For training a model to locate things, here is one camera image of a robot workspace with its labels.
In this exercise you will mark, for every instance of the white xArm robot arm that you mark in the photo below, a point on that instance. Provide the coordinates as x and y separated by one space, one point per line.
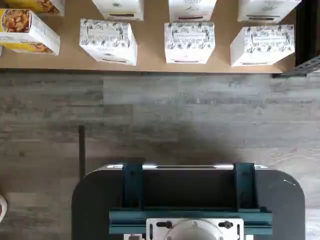
193 231

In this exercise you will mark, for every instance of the white botanical print box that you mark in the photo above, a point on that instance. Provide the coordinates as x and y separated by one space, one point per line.
267 10
190 42
117 7
260 47
107 37
192 7

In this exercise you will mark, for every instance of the yellow white food box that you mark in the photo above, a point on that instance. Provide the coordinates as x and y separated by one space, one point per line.
27 32
37 5

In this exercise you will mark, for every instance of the black metal shelving rack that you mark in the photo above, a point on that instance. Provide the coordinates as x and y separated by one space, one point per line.
150 53

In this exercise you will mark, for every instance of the thin black floor bar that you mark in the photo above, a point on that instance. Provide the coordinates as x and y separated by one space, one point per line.
82 150

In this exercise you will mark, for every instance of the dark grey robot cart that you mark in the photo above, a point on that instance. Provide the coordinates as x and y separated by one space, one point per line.
95 200

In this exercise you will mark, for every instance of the white mounting plate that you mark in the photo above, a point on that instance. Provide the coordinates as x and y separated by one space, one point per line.
155 230

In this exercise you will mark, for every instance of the teal metal frame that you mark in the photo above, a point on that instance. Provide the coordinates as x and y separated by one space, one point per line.
132 185

